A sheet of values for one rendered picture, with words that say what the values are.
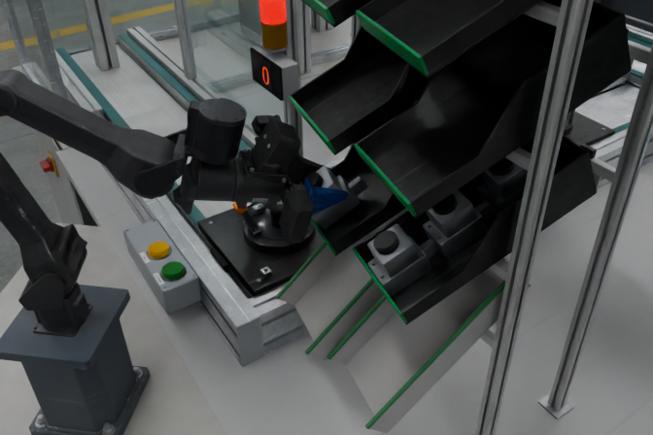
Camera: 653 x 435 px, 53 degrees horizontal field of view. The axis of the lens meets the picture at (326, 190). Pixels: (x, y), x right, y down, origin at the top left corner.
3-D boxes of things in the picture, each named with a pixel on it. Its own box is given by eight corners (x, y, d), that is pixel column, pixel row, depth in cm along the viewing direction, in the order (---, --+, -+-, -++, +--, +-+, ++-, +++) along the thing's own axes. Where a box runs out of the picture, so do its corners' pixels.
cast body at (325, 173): (325, 230, 91) (295, 204, 86) (316, 211, 94) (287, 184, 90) (372, 194, 89) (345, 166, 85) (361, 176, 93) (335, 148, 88)
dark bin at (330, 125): (334, 155, 78) (309, 112, 73) (295, 109, 88) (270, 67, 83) (524, 27, 79) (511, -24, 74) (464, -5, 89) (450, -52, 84)
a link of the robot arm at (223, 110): (132, 192, 79) (143, 108, 72) (145, 156, 85) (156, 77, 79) (225, 211, 81) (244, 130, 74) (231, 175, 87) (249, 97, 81)
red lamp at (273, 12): (268, 26, 122) (266, 1, 119) (256, 18, 126) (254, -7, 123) (292, 21, 124) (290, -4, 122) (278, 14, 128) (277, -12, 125)
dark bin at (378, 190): (335, 256, 87) (312, 223, 83) (299, 204, 97) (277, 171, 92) (505, 140, 89) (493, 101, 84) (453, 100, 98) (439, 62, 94)
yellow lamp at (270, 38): (270, 51, 125) (268, 27, 122) (257, 43, 129) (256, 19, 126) (292, 46, 127) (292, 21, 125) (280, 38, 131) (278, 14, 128)
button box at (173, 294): (167, 316, 118) (162, 290, 114) (128, 252, 132) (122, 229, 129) (203, 300, 121) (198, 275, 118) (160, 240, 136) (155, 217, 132)
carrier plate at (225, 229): (255, 299, 114) (254, 290, 113) (198, 228, 131) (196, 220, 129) (365, 250, 125) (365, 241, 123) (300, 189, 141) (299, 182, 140)
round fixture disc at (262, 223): (265, 264, 119) (264, 256, 117) (230, 225, 128) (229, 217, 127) (329, 237, 125) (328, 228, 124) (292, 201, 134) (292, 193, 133)
